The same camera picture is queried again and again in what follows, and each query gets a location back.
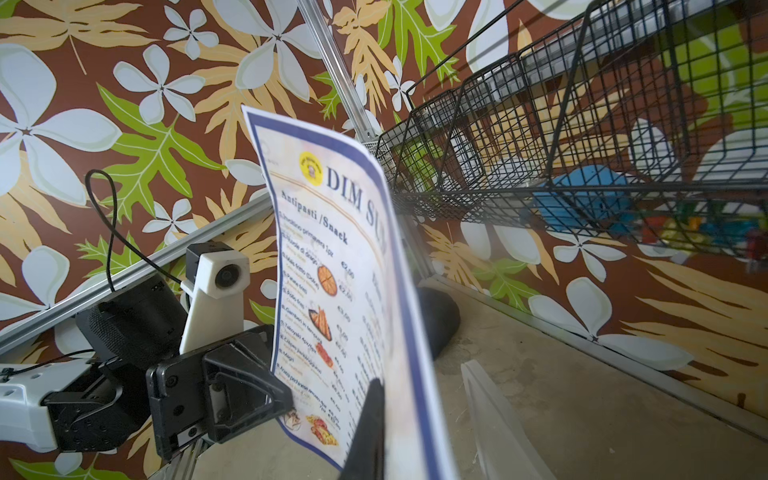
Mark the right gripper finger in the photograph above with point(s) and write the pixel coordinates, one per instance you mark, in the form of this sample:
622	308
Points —
366	455

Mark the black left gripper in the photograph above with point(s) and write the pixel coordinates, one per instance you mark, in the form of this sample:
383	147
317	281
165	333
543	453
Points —
219	391

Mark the dim sum menu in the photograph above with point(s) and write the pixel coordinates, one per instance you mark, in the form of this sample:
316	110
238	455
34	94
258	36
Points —
347	310

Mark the white menu holder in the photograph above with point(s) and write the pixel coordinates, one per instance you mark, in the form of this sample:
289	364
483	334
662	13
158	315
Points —
503	448

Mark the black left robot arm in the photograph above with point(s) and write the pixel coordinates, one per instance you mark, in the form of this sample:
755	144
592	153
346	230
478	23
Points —
139	375

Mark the black plastic case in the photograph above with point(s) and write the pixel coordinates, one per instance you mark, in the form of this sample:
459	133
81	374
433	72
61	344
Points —
441	317

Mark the blue object in basket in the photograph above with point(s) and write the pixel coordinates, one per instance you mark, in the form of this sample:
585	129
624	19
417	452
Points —
590	200

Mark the black wire basket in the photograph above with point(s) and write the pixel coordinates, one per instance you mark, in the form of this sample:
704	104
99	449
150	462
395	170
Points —
671	92

